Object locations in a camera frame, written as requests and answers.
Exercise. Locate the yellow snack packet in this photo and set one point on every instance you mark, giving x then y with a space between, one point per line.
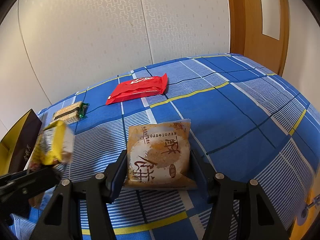
53 146

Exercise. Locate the blue plaid tablecloth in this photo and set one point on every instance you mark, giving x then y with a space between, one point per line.
247 121

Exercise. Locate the sandwich biscuit green wrapper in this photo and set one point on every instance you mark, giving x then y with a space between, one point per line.
72 113

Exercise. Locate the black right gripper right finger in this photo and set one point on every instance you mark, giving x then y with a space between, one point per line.
247 204

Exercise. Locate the gold tin box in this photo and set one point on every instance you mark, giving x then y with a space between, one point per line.
18 143

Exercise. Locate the red flat snack packet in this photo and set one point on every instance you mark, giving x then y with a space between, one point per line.
138 88

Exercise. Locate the wooden door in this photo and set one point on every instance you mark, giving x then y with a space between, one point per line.
259 30

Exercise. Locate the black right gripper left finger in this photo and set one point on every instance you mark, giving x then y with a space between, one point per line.
61 217

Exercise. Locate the beige pastry packet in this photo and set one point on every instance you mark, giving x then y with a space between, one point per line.
158 156

